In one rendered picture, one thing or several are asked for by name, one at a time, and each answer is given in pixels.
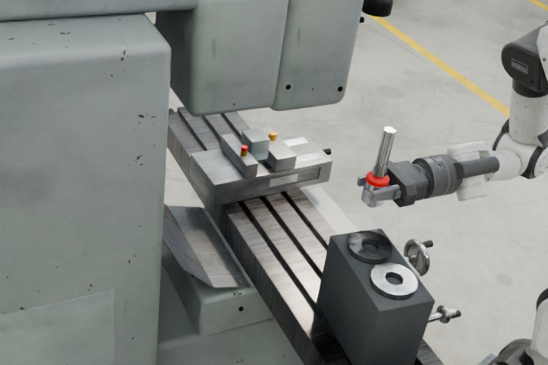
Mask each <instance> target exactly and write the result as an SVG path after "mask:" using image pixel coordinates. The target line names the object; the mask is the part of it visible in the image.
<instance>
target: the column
mask: <svg viewBox="0 0 548 365"><path fill-rule="evenodd" d="M170 66H171V48H170V45H169V44H168V42H167V41H166V40H165V38H164V37H163V36H162V35H161V34H160V33H159V31H158V30H157V29H156V27H155V26H154V25H153V23H152V22H151V21H150V19H149V18H148V17H147V16H146V15H145V14H144V13H130V14H116V15H90V16H77V17H63V18H50V19H36V20H10V21H0V365H156V364H157V331H158V315H159V297H160V281H161V248H162V232H163V214H164V198H165V181H166V149H167V131H168V115H169V97H170Z"/></svg>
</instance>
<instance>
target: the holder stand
mask: <svg viewBox="0 0 548 365"><path fill-rule="evenodd" d="M316 302H317V304H318V305H319V307H320V309H321V310H322V312H323V314H324V316H325V317H326V319H327V321H328V323H329V325H330V327H331V328H332V330H333V331H334V334H335V336H336V337H337V338H338V341H339V343H340V344H341V346H342V348H343V349H344V351H345V353H346V355H347V357H348V358H349V360H350V362H351V364H352V365H414V362H415V359H416V357H417V354H418V350H419V347H420V344H421V342H422V338H423V335H424V332H425V330H426V326H427V323H428V320H429V318H430V316H431V312H432V309H433V306H434V304H435V299H434V298H433V297H432V295H431V294H430V293H429V292H428V291H427V289H426V287H425V286H424V285H423V283H422V282H421V280H420V279H419V278H418V277H417V276H416V274H415V273H414V272H413V270H412V269H411V267H410V266H409V264H408V263H407V262H406V261H405V260H404V258H403V257H402V256H401V254H400V253H399V251H398V250H397V248H396V247H395V245H394V244H393V243H392V242H391V241H390V239H389V238H388V237H387V235H386V234H385V232H384V231H383V230H382V229H381V228H378V229H373V230H367V231H357V232H351V233H345V234H339V235H332V236H330V238H329V246H328V250H327V253H326V258H325V264H324V269H323V273H322V276H321V281H320V288H319V292H318V296H317V300H316Z"/></svg>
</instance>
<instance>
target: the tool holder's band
mask: <svg viewBox="0 0 548 365"><path fill-rule="evenodd" d="M366 181H367V182H368V183H369V184H370V185H372V186H375V187H385V186H387V185H388V183H389V181H390V179H389V177H388V175H387V176H385V177H384V178H383V179H376V178H374V177H373V174H372V171H369V172H368V173H367V175H366Z"/></svg>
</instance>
